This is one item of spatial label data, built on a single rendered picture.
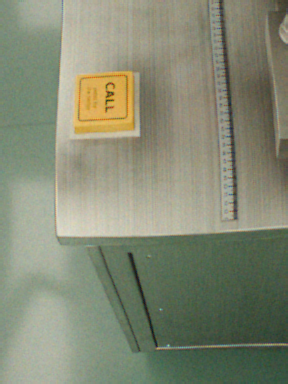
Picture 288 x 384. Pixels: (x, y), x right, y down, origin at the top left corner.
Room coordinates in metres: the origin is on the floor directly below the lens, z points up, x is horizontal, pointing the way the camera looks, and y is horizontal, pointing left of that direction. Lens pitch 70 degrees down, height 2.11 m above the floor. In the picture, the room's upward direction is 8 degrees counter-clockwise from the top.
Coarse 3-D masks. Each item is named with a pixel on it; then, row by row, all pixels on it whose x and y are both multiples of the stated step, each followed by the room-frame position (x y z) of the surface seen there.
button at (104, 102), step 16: (80, 80) 0.56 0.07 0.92; (96, 80) 0.56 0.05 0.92; (112, 80) 0.55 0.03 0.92; (128, 80) 0.55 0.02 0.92; (80, 96) 0.54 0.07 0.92; (96, 96) 0.54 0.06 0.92; (112, 96) 0.53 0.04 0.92; (128, 96) 0.53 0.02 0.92; (80, 112) 0.52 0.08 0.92; (96, 112) 0.52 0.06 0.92; (112, 112) 0.51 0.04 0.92; (128, 112) 0.51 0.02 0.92; (80, 128) 0.50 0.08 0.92; (96, 128) 0.50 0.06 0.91; (112, 128) 0.50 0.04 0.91; (128, 128) 0.50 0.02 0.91
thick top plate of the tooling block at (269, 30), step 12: (276, 12) 0.57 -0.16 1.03; (276, 24) 0.55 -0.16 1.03; (276, 36) 0.54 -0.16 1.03; (276, 48) 0.52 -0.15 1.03; (276, 60) 0.51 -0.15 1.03; (276, 72) 0.49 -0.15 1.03; (276, 84) 0.48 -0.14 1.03; (276, 96) 0.46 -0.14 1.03; (276, 108) 0.45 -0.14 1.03; (276, 120) 0.44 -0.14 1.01; (276, 132) 0.43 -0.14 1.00; (276, 144) 0.42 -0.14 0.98; (276, 156) 0.41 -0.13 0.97
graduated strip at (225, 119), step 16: (208, 0) 0.67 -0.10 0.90; (208, 16) 0.64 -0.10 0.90; (224, 16) 0.64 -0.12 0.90; (224, 32) 0.62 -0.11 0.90; (224, 48) 0.59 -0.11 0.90; (224, 64) 0.57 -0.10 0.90; (224, 80) 0.55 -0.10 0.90; (224, 96) 0.53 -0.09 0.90; (224, 112) 0.50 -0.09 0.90; (224, 128) 0.48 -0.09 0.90; (224, 144) 0.46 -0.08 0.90; (224, 160) 0.45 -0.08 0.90; (224, 176) 0.43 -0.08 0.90; (224, 192) 0.41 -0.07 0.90; (224, 208) 0.39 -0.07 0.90
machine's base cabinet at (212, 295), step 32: (96, 256) 0.38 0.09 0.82; (128, 256) 0.38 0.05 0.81; (160, 256) 0.37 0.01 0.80; (192, 256) 0.37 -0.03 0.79; (224, 256) 0.36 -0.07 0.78; (256, 256) 0.36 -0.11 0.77; (128, 288) 0.38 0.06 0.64; (160, 288) 0.37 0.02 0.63; (192, 288) 0.37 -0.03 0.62; (224, 288) 0.36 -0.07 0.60; (256, 288) 0.36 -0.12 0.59; (128, 320) 0.38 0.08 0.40; (160, 320) 0.37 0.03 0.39; (192, 320) 0.37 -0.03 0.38; (224, 320) 0.36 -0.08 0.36; (256, 320) 0.36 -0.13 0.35
